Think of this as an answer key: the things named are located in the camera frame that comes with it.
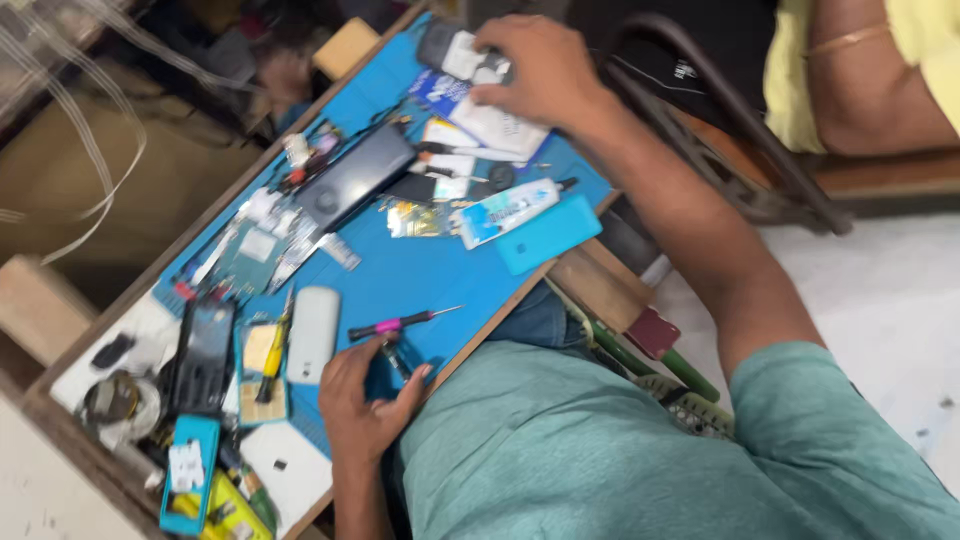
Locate green stick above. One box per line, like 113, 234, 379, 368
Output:
583, 315, 723, 405

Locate green circuit board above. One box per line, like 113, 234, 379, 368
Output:
213, 217, 303, 300

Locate wooden block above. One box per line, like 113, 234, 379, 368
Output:
310, 16, 381, 83

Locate person's right hand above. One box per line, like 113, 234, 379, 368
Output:
468, 14, 628, 141

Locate white glue tube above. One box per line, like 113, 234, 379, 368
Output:
456, 177, 580, 252

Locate teal box with white label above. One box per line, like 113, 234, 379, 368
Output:
158, 415, 223, 538

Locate solder wire coil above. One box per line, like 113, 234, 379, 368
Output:
81, 370, 163, 445

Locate dark metal tweezers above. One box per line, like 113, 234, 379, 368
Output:
378, 339, 415, 384

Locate blue phone case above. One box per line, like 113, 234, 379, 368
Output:
493, 193, 605, 277

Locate small black part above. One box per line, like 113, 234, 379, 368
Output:
90, 333, 138, 371

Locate yellow handled screwdriver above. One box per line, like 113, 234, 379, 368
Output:
255, 287, 295, 406

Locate white and blue paper packet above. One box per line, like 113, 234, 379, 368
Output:
407, 69, 553, 163

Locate teal tray with sponge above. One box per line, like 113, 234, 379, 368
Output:
235, 322, 295, 429

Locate dark smartphone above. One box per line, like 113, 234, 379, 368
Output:
294, 123, 418, 234

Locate person's left hand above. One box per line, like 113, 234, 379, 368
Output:
318, 333, 437, 468

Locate person's blue jeans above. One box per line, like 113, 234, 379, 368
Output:
486, 280, 595, 370

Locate person's teal shirt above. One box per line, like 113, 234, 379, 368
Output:
388, 340, 960, 540

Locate gold foil packet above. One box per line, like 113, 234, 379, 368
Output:
385, 198, 453, 240

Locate blue work mat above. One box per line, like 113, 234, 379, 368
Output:
150, 11, 624, 466

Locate dark curved chair frame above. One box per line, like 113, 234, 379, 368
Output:
596, 10, 855, 237

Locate silver ribbon strip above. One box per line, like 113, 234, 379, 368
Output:
315, 231, 363, 273

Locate black and pink screwdriver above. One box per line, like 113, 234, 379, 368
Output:
348, 303, 466, 343

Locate white plastic strips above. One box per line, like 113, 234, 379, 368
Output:
0, 0, 249, 267

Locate maroon block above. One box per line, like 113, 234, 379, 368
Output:
624, 305, 683, 362

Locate white oval device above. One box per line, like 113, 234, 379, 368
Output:
285, 285, 343, 387

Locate white paper sheet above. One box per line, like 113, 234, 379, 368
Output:
240, 420, 336, 538

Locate wooden drawer board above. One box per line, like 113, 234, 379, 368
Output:
546, 237, 655, 336

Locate black phone frame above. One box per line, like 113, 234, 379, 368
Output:
169, 298, 238, 418

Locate white pen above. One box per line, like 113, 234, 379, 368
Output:
414, 140, 528, 164

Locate yellow packet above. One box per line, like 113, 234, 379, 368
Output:
196, 468, 276, 540

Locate gold bangle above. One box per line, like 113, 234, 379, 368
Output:
802, 22, 894, 60

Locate small white box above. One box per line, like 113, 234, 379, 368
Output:
441, 30, 516, 87

